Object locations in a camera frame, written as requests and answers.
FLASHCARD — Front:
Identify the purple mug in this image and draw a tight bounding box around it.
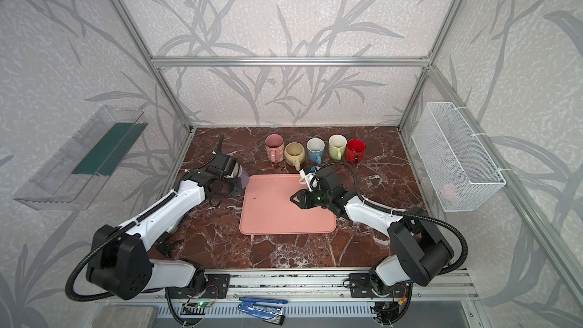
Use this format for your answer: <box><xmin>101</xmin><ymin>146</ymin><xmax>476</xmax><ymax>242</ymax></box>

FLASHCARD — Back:
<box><xmin>239</xmin><ymin>169</ymin><xmax>250</xmax><ymax>189</ymax></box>

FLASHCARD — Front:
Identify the blue mug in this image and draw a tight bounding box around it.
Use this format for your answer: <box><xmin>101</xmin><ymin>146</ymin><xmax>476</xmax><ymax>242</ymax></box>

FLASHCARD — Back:
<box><xmin>307</xmin><ymin>138</ymin><xmax>326</xmax><ymax>166</ymax></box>

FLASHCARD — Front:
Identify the red mug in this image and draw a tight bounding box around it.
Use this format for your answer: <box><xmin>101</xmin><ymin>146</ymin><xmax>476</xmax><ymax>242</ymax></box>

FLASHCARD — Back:
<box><xmin>346</xmin><ymin>138</ymin><xmax>366</xmax><ymax>163</ymax></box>

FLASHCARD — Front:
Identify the light green mug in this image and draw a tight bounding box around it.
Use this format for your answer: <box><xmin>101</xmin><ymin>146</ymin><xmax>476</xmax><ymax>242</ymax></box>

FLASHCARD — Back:
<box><xmin>328</xmin><ymin>135</ymin><xmax>348</xmax><ymax>161</ymax></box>

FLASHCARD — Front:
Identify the pink tray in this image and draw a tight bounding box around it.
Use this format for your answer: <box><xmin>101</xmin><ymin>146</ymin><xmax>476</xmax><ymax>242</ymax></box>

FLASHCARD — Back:
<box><xmin>239</xmin><ymin>174</ymin><xmax>336</xmax><ymax>235</ymax></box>

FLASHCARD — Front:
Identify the pink patterned mug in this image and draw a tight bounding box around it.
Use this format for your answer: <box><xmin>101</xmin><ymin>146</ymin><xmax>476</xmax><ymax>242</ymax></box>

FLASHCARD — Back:
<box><xmin>264</xmin><ymin>134</ymin><xmax>285</xmax><ymax>163</ymax></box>

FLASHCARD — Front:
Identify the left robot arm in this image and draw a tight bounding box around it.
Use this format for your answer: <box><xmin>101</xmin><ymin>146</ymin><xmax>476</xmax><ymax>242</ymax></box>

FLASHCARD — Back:
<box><xmin>65</xmin><ymin>147</ymin><xmax>248</xmax><ymax>302</ymax></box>

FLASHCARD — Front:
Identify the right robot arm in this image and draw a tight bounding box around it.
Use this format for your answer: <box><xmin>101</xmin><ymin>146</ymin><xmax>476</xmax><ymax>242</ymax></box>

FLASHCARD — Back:
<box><xmin>290</xmin><ymin>162</ymin><xmax>469</xmax><ymax>296</ymax></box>

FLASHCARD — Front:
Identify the blue stapler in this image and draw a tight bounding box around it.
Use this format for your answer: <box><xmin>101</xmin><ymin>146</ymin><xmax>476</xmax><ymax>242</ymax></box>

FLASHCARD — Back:
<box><xmin>238</xmin><ymin>297</ymin><xmax>288</xmax><ymax>326</ymax></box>

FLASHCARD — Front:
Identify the grey foam block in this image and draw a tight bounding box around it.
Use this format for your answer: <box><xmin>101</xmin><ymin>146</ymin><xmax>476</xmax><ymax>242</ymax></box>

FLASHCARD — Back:
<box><xmin>90</xmin><ymin>305</ymin><xmax>157</xmax><ymax>328</ymax></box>

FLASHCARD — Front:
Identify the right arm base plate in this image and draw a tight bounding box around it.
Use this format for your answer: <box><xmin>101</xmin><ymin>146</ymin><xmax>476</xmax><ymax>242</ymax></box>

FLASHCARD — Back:
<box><xmin>342</xmin><ymin>273</ymin><xmax>408</xmax><ymax>299</ymax></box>

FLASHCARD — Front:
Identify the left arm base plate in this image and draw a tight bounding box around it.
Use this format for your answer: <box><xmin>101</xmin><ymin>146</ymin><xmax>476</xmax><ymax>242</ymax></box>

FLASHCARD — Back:
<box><xmin>197</xmin><ymin>273</ymin><xmax>231</xmax><ymax>299</ymax></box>

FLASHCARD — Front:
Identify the white wire basket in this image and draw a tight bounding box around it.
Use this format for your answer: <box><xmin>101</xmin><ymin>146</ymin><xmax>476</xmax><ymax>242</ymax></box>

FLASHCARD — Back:
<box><xmin>412</xmin><ymin>102</ymin><xmax>506</xmax><ymax>213</ymax></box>

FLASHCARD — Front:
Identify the clear plastic wall bin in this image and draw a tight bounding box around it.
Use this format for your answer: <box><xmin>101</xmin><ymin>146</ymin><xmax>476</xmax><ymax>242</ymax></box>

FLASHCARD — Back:
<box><xmin>13</xmin><ymin>106</ymin><xmax>148</xmax><ymax>211</ymax></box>

